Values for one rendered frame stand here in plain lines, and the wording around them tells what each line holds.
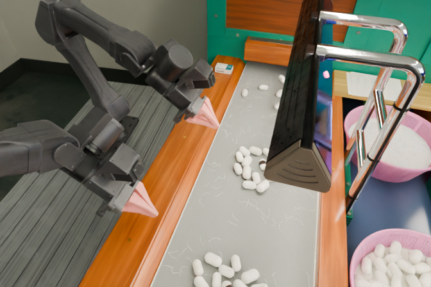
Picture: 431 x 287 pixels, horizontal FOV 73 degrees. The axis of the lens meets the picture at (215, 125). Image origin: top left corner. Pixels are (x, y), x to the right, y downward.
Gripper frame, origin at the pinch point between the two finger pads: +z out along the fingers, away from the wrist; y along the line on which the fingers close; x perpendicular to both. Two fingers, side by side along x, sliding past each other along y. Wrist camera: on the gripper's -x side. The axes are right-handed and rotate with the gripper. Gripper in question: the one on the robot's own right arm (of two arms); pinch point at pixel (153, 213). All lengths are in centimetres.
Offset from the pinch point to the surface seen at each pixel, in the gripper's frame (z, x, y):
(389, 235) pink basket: 40.0, -26.1, 12.6
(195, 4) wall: -25, 41, 149
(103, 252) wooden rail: -2.5, 9.0, -8.0
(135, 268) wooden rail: 3.2, 4.2, -9.0
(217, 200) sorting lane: 12.7, -0.6, 11.6
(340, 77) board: 32, -21, 70
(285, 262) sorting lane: 25.9, -11.8, 1.4
